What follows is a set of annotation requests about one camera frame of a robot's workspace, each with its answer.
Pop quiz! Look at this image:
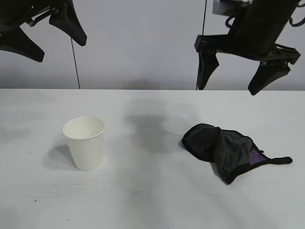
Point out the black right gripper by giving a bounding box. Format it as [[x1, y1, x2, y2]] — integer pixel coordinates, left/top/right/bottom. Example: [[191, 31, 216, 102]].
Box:
[[194, 16, 301, 96]]

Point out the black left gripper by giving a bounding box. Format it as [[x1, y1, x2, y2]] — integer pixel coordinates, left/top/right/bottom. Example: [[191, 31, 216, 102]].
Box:
[[0, 0, 87, 63]]

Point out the dark gray cloth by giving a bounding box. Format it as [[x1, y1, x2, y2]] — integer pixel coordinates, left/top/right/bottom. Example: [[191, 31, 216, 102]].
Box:
[[181, 123, 293, 186]]

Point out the white paper cup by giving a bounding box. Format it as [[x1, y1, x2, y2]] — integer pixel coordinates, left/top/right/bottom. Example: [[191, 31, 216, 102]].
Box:
[[61, 116, 106, 172]]

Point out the thin black hanging cable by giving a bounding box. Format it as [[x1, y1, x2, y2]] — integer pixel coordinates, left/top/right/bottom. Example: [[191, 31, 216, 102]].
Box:
[[71, 38, 81, 90], [195, 0, 207, 91]]

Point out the black right arm cable loop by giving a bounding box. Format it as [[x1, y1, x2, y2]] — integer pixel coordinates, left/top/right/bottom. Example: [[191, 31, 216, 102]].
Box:
[[289, 9, 305, 27], [224, 15, 237, 29]]

